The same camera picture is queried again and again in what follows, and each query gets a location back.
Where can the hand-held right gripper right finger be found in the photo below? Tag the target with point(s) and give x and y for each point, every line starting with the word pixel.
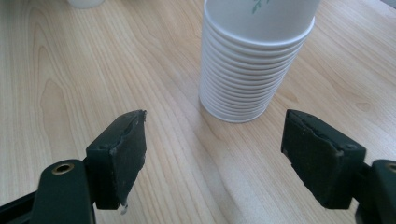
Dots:
pixel 322 161

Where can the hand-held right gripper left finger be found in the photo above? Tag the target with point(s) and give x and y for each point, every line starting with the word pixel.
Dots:
pixel 118 161

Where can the stack of white paper cups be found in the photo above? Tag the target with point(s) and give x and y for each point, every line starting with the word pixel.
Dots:
pixel 246 71

